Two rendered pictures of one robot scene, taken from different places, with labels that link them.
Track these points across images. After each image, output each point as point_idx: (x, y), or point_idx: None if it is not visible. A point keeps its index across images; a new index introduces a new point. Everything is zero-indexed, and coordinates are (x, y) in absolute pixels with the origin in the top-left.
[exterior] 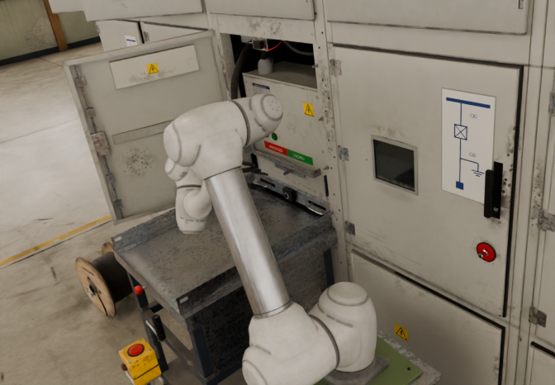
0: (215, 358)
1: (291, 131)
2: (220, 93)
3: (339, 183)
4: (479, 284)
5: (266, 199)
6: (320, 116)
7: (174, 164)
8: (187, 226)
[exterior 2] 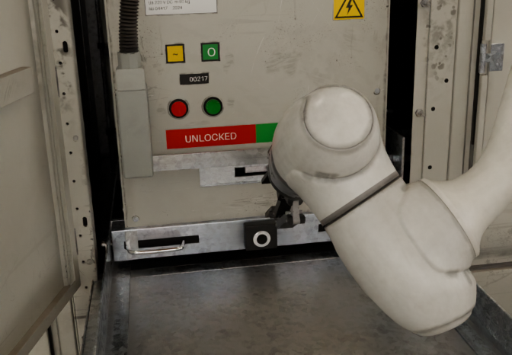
0: None
1: (281, 75)
2: (26, 23)
3: (447, 137)
4: None
5: (197, 276)
6: (419, 0)
7: (371, 109)
8: (472, 293)
